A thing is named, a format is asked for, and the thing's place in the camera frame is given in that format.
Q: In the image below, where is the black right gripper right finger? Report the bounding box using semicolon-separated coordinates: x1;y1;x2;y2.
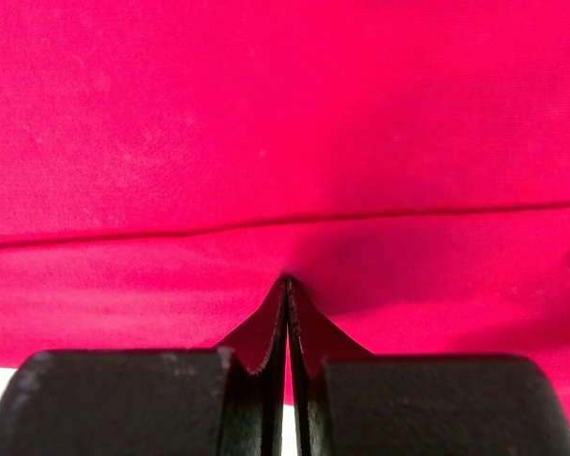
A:
286;279;570;455

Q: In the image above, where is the red t shirt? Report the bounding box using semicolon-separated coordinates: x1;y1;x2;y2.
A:
0;1;570;417

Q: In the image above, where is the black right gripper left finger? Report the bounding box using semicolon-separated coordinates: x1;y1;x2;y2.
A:
0;278;287;455

